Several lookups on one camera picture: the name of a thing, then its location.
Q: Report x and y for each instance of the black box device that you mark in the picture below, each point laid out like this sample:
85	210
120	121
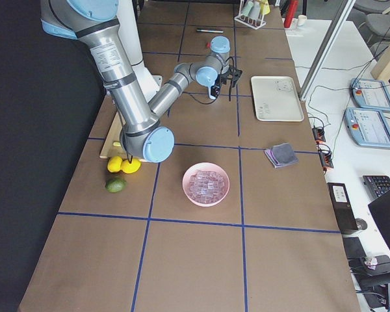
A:
342	208

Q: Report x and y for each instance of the light blue cup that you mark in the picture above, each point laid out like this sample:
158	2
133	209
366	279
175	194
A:
210	93

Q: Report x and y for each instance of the yellow lemon near avocado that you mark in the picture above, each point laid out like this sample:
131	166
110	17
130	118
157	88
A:
114	164

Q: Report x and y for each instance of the far blue teach pendant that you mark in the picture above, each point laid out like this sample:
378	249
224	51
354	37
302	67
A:
370	94

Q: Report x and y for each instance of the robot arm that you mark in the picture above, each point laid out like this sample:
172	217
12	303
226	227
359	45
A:
109	30

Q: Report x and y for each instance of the white wire cup rack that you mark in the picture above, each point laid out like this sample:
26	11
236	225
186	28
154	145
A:
252	13

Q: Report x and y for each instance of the grey folded cloth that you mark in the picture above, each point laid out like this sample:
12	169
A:
281	155

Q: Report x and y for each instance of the blue teach pendant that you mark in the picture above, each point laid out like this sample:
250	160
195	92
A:
370	94
368	127

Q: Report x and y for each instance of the pink bowl with ice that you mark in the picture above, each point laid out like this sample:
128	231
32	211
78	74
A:
205	184

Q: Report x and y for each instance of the yellow lemon near board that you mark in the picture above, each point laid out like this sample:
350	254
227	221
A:
129	167

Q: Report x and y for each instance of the steel muddler black tip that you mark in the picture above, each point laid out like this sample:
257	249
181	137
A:
214	31

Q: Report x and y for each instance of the aluminium frame post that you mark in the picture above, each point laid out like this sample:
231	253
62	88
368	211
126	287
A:
329	39

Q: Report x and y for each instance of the bamboo cutting board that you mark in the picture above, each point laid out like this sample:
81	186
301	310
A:
111	146

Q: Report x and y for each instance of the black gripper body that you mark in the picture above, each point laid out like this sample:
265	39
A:
216	88

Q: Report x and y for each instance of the cream bear tray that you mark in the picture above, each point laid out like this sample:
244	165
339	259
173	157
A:
275	99

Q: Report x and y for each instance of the small white paper cup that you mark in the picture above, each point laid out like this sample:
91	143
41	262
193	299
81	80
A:
301	20

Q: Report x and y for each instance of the black computer mouse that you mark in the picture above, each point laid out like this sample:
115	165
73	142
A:
361	224

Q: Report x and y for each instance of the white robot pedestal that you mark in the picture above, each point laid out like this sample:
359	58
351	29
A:
128	34

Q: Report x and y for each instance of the black keyboard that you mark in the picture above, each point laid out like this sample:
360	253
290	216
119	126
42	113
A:
377	185

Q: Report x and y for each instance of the near blue teach pendant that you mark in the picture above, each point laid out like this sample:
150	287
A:
368	127

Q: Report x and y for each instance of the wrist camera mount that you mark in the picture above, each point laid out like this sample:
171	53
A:
231	76

